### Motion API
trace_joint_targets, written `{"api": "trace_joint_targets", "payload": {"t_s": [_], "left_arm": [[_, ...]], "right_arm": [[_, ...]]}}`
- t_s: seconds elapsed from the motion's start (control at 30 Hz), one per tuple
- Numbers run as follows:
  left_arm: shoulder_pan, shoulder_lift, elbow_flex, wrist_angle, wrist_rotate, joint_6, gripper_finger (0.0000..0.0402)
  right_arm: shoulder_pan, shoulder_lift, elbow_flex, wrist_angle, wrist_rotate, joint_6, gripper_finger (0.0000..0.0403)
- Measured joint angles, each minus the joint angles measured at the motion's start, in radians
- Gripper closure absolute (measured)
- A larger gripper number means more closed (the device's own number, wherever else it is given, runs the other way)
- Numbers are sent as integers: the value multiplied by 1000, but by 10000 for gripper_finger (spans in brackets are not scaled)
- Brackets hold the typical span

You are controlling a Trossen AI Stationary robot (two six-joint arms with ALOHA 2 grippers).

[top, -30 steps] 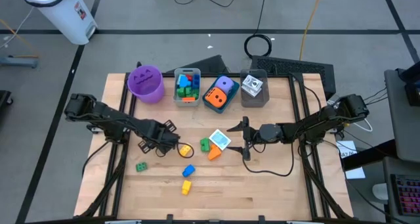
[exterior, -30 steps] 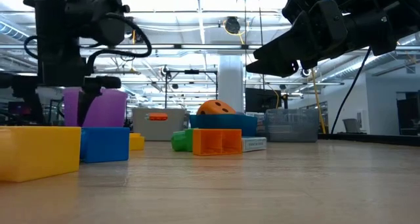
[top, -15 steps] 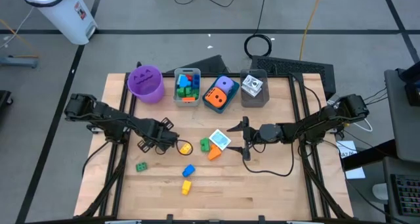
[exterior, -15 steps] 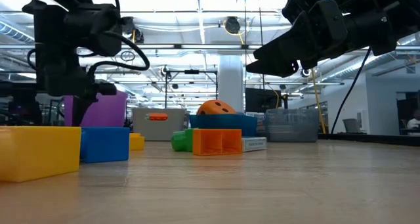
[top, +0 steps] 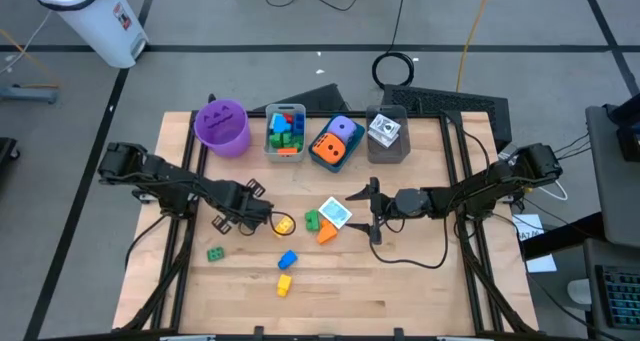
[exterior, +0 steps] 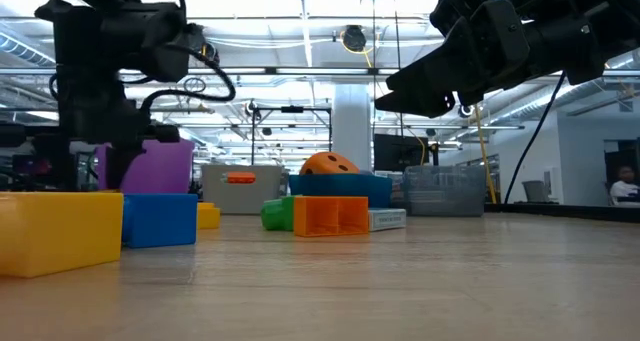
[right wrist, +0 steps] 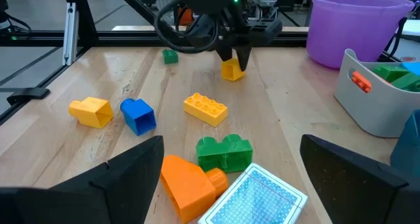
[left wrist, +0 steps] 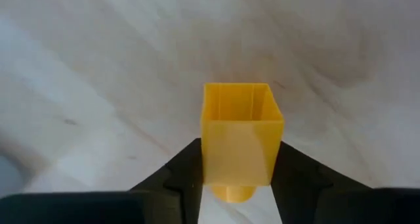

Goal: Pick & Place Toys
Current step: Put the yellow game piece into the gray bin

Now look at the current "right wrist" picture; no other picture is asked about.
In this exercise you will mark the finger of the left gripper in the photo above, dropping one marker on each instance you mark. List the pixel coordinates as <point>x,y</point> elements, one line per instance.
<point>243,56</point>
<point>225,54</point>

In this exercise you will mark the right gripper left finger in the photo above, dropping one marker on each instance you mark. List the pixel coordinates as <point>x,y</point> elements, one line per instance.
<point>131,184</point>

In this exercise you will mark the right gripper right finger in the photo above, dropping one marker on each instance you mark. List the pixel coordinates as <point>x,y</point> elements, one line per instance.
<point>354,191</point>

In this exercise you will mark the yellow small block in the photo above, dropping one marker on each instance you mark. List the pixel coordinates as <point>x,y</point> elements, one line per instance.
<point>231,71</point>

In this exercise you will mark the small green studded brick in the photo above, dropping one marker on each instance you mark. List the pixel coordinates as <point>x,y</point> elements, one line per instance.
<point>170,56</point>

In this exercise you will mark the orange wedge block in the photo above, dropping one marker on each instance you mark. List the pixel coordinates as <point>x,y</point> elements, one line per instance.
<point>187,188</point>

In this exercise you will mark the blue toy brick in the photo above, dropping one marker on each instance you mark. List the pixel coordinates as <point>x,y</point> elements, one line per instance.
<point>139,117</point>

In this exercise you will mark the yellow toy brick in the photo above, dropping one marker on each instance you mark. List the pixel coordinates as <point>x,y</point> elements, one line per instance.
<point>92,112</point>

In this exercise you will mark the green toy block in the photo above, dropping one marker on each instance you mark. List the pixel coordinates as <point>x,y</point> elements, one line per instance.
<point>224,155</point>
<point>407,82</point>

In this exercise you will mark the blue-backed card box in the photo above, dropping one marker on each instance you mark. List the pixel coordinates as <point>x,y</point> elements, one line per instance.
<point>256,197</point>

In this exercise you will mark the orange toy block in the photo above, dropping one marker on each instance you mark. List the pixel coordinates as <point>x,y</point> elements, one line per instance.
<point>361,82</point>

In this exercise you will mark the dark green studded brick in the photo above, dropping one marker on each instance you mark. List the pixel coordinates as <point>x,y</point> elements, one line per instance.
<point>390,72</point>

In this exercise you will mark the teal plastic bin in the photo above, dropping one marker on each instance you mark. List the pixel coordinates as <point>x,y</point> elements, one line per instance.
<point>408,145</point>

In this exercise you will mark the light grey plastic bin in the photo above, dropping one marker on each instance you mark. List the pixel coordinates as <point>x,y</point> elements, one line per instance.
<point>377,112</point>

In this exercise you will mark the purple pumpkin-face bucket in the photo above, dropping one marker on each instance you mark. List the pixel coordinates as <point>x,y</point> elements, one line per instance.
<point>351,30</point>

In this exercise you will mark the black table clamp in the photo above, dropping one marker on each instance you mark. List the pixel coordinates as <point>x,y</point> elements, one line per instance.
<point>28,94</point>

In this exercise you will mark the silver metal mounting bracket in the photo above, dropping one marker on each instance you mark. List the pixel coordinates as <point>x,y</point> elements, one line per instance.
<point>70,30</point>

